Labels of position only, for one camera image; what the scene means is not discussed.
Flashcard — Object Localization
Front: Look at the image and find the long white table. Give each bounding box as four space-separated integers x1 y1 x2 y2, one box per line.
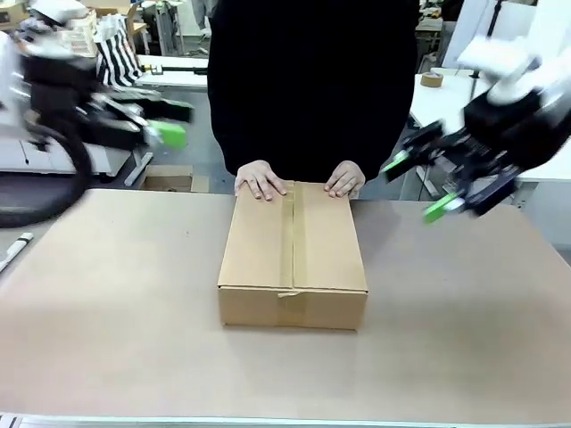
133 53 211 90

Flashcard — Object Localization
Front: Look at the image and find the person's right hand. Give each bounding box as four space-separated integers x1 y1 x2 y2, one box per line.
234 160 288 202

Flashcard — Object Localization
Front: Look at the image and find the brown cardboard box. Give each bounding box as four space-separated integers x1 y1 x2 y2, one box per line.
216 179 370 332

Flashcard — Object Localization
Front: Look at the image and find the grey metal table leg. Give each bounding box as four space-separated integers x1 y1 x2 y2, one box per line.
123 150 154 187

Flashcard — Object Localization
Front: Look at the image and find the white table with curved edge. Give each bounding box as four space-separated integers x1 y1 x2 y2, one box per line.
406 72 571 202

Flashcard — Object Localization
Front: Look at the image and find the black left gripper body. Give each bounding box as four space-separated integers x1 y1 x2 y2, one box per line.
21 55 111 142

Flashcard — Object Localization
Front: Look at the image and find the white low cabinet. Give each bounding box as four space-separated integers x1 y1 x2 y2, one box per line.
0 136 133 176

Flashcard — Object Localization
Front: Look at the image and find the black white striped bag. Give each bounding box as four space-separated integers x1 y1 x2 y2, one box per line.
94 15 145 88

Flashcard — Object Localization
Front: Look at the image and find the person in black sweater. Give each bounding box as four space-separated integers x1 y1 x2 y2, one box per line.
206 0 421 181

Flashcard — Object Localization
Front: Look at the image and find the black rod with clamp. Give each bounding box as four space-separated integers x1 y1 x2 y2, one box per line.
141 63 210 76

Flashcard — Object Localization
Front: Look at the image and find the black corrugated cable hose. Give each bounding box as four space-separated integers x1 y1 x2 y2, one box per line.
0 118 95 229

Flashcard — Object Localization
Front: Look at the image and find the black stand pole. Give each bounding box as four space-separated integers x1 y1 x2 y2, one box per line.
484 0 504 40

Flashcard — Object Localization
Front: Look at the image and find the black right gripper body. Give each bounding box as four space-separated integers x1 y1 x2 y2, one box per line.
460 90 546 174

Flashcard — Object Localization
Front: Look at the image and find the small cardboard box on floor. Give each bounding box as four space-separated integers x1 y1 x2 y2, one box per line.
141 164 210 193

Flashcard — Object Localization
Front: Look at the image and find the white marker with black band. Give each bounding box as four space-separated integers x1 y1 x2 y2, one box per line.
0 232 35 274

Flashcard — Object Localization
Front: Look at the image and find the light wooden crate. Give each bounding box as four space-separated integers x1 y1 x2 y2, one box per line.
42 7 99 59

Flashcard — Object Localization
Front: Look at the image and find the person's left hand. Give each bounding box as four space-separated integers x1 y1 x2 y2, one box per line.
323 160 367 200

